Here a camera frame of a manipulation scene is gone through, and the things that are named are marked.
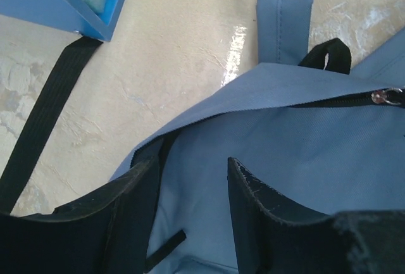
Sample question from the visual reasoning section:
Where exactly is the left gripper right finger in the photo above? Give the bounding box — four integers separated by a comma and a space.
228, 158, 404, 273

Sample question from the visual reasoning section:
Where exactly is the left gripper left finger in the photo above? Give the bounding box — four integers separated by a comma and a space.
1, 157, 159, 273

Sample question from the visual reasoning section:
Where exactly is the blue student backpack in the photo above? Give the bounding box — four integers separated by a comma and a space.
0, 0, 405, 274

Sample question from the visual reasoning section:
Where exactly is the blue shelf unit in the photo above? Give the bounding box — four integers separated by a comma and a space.
1, 0, 125, 41

